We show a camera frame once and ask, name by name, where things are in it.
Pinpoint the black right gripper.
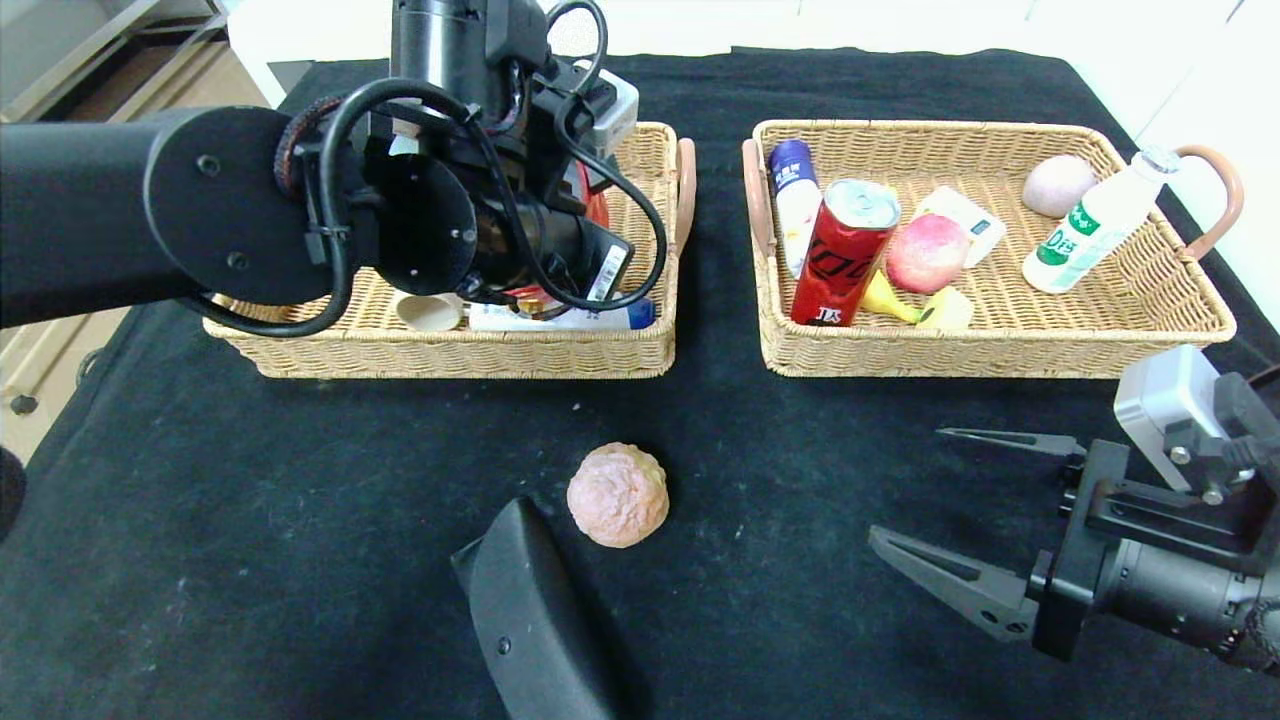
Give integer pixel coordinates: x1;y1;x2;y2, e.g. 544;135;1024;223
867;426;1242;662

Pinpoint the small yellow box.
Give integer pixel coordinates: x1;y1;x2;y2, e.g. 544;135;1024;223
918;286;975;333

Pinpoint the red peach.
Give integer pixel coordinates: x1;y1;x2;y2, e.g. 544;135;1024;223
886;213;971;295

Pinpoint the red soda can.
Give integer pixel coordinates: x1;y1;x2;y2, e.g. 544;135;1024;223
789;178;902;328

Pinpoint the red pot grey inside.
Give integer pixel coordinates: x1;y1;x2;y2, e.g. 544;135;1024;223
500;160;613;321

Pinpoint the wicker basket with banana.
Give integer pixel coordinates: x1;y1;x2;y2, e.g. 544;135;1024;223
741;120;1246;379

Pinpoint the wicker basket with mug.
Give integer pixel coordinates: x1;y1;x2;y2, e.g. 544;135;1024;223
203;120;697;381

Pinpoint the yellow banana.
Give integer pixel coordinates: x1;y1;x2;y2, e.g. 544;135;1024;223
860;268;926;324

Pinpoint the white juice carton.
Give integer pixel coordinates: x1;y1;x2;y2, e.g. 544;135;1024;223
915;186;1007;269

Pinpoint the white bottle green label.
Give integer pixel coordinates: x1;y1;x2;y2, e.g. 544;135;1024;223
1021;147;1181;295

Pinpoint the pale pink egg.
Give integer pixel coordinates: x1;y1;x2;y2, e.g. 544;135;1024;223
1021;155;1099;219

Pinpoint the pink crumbly bun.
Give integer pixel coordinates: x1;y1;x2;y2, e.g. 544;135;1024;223
566;442;670;550

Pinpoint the white bottle dark blue cap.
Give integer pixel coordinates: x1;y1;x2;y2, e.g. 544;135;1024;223
766;140;823;279

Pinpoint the white background table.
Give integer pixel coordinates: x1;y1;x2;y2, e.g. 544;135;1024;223
228;0;1061;113

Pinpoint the white bottle with yellow print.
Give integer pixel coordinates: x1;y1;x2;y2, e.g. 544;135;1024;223
466;298;658;333

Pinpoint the beige paper cup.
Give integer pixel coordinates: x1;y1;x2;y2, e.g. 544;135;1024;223
395;292;466;333

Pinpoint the black table cloth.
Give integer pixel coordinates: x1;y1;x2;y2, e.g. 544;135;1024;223
0;50;1280;720

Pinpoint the grey metal shelf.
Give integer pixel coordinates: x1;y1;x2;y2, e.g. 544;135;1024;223
0;0;231;126

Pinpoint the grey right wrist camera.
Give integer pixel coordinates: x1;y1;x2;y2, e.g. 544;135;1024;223
1113;345;1226;493

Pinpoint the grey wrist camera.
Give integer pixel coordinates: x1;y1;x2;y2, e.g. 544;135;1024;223
575;68;641;159
1113;345;1226;493

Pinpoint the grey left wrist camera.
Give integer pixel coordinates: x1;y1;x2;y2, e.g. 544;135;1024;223
575;68;641;159

